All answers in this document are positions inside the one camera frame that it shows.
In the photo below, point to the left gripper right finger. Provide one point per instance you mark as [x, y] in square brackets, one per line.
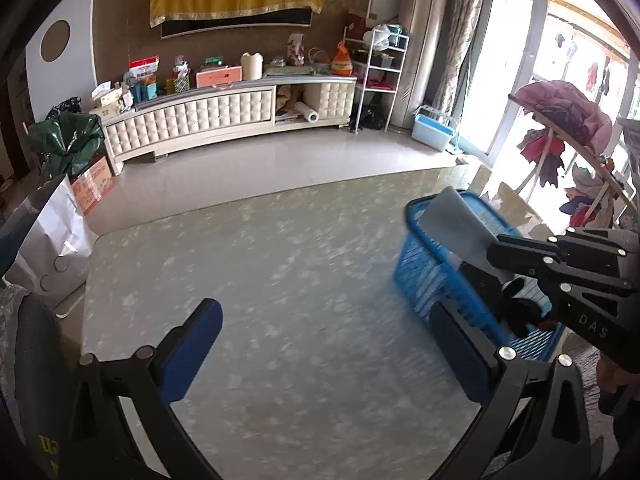
[532, 422]

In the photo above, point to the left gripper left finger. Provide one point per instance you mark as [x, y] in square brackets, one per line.
[99, 443]

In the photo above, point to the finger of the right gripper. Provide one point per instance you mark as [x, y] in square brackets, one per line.
[526, 267]
[510, 246]

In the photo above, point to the light blue cloth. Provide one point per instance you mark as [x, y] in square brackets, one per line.
[449, 221]

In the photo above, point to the black dragon plush toy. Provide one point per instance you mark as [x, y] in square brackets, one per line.
[518, 314]

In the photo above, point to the blue plastic laundry basket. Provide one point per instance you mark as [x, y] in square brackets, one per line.
[425, 275]

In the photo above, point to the light blue storage bin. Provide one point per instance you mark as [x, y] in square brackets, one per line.
[434, 129]

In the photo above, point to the white paper bag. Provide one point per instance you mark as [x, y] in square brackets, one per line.
[46, 244]

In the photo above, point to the white metal shelf rack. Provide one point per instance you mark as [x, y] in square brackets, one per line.
[378, 58]

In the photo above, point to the white paper roll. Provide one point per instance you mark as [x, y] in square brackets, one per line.
[308, 113]

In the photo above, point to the orange bag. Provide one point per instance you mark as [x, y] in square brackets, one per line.
[341, 64]

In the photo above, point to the red cardboard box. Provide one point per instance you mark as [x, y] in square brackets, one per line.
[93, 184]

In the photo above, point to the green plastic bag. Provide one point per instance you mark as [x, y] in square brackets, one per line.
[67, 143]

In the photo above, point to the white plastic jug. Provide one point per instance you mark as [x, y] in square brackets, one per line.
[251, 64]

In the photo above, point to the pink box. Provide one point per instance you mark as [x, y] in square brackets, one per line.
[217, 75]

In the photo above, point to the white tufted TV cabinet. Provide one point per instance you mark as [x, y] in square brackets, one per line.
[224, 113]

